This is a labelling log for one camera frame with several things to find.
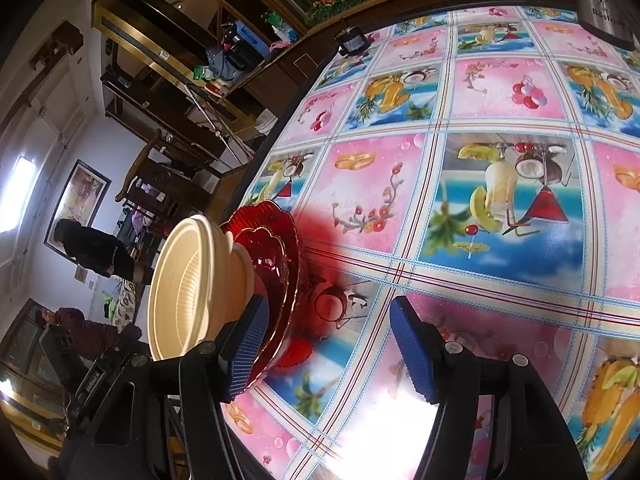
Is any white plastic bucket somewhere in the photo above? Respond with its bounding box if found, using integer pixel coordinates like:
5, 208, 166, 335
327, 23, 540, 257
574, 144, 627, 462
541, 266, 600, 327
252, 110, 278, 136

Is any large red scalloped glass plate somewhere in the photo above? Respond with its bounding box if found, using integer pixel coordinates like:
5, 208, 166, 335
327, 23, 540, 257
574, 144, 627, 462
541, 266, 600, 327
220, 200, 313, 396

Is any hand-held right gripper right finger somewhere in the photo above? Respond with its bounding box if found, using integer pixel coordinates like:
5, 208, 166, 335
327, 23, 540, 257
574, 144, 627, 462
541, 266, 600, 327
389, 296, 588, 480

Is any stainless steel thermos jug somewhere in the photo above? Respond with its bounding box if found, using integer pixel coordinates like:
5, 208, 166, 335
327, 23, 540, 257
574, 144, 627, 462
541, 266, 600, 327
570, 0, 640, 51

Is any bright window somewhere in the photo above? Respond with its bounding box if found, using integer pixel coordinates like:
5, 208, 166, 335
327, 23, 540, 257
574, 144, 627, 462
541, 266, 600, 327
0, 156, 36, 233

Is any floral printed cloth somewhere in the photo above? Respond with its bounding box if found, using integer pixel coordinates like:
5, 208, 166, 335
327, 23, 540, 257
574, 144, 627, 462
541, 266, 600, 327
102, 280, 138, 333

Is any brown wooden sideboard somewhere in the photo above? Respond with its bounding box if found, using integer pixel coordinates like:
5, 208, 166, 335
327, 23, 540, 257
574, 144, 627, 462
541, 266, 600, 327
200, 25, 346, 136

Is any dark wooden chair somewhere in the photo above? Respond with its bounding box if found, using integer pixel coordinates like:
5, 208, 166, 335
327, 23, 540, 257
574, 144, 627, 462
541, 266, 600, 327
115, 130, 226, 241

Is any blue plastic container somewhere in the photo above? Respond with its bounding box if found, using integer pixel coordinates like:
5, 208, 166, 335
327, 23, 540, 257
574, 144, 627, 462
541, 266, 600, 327
234, 21, 268, 58

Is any grey blue bag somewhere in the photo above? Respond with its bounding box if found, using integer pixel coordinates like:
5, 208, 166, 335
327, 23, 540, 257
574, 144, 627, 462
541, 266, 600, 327
206, 47, 251, 81

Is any black power adapter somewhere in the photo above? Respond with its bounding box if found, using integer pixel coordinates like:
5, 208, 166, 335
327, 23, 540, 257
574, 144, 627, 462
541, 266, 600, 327
335, 24, 370, 56

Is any small red gold-rimmed plate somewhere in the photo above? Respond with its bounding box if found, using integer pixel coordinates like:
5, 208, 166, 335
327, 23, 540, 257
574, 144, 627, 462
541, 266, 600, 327
235, 226, 293, 341

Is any metal rod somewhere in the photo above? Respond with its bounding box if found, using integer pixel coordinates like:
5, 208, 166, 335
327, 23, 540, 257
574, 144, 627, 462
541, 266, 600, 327
182, 82, 251, 161

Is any printed fruit tablecloth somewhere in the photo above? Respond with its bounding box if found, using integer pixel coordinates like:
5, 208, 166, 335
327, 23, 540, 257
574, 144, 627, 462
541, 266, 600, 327
220, 5, 640, 480

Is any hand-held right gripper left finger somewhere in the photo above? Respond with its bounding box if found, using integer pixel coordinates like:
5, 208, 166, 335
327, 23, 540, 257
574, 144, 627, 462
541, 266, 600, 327
60, 294, 271, 480

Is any framed wall picture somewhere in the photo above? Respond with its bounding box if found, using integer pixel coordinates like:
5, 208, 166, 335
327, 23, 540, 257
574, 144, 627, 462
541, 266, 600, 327
44, 159, 112, 253

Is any glass door wooden cabinet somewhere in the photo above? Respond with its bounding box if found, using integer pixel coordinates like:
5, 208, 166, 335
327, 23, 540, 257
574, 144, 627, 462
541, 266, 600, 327
0, 300, 71, 441

